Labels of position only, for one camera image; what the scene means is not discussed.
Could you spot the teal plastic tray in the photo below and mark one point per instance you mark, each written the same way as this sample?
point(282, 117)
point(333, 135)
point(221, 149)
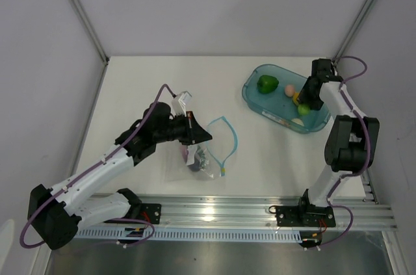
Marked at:
point(276, 106)

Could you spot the clear zip bag teal zipper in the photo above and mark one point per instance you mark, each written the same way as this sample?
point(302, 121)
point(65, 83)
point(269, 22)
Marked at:
point(223, 145)

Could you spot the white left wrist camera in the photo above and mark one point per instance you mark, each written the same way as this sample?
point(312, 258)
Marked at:
point(179, 103)

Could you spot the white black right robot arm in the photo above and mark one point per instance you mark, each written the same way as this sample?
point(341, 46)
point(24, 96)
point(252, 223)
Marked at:
point(351, 144)

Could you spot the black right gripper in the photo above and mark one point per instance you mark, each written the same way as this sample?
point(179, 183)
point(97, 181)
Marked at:
point(314, 104)

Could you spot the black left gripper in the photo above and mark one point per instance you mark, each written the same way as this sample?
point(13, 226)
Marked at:
point(194, 133)

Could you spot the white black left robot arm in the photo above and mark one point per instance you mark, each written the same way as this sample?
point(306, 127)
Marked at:
point(59, 212)

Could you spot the green toy bell pepper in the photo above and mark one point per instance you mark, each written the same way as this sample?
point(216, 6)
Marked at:
point(267, 84)

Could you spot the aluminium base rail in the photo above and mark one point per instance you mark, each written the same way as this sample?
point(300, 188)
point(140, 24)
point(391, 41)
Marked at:
point(218, 212)

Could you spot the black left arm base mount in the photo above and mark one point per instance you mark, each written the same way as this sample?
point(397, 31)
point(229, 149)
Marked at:
point(150, 212)

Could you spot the yellow toy lemon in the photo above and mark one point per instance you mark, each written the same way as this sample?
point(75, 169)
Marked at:
point(295, 98)

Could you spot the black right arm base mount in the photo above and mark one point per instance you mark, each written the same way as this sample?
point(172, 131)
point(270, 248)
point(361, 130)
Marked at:
point(303, 216)

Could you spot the white slotted cable duct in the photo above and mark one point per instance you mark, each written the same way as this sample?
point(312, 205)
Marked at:
point(124, 233)

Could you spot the purple toy eggplant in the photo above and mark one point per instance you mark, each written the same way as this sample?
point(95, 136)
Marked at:
point(191, 156)

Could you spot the pink toy egg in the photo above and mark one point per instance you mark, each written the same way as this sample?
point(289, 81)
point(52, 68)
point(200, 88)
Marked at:
point(289, 90)

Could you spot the green toy lime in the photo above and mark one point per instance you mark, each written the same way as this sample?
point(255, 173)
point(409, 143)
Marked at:
point(303, 109)

